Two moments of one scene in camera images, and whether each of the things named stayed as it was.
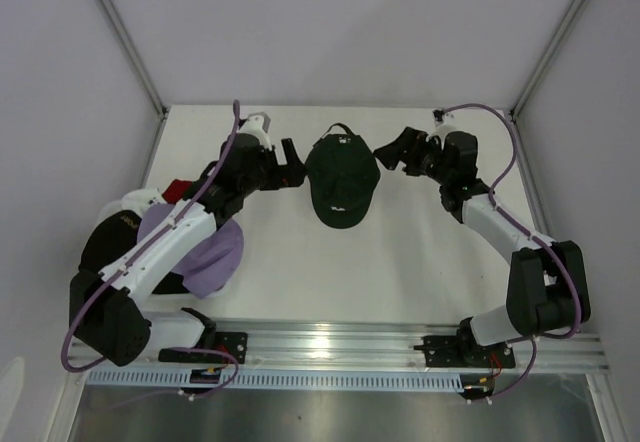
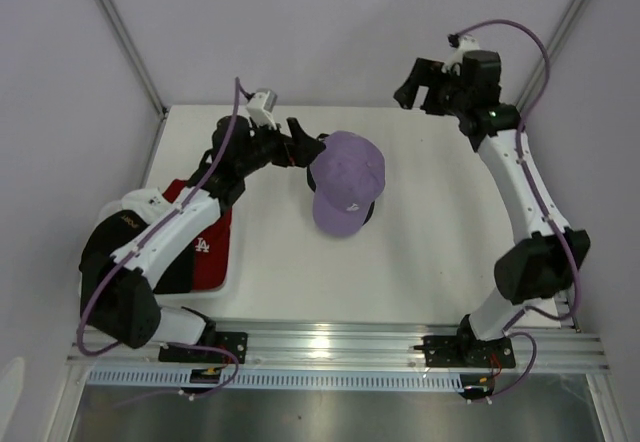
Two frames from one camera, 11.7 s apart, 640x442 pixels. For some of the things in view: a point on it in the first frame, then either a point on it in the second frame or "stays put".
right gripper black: x=406 y=148 to x=424 y=73
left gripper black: x=289 y=175 to x=299 y=150
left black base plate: x=236 y=343 stays put
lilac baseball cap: x=207 y=269 to x=347 y=174
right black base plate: x=453 y=351 stays put
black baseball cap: x=112 y=239 stays put
